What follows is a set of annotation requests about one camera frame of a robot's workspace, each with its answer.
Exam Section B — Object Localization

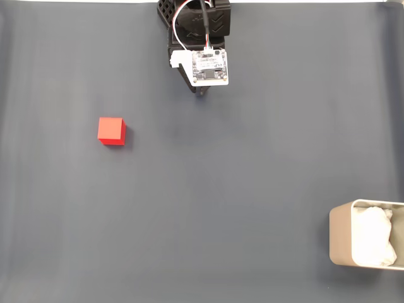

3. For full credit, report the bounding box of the white camera board mount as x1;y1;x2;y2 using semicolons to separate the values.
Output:
170;47;230;87

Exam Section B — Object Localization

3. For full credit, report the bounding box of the white red servo wire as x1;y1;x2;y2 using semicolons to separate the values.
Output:
172;0;218;52

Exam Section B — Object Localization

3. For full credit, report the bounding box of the black camera cable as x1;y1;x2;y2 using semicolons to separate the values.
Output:
198;0;213;51

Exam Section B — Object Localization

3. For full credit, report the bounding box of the dark grey table mat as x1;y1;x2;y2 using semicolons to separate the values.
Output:
0;2;404;303

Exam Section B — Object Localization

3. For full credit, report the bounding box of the white crumpled tissue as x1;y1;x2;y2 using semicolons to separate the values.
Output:
352;205;398;268

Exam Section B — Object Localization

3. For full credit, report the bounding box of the beige box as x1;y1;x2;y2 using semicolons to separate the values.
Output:
328;198;404;271

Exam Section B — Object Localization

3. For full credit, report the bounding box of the red cube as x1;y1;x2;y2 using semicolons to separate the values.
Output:
97;117;127;146

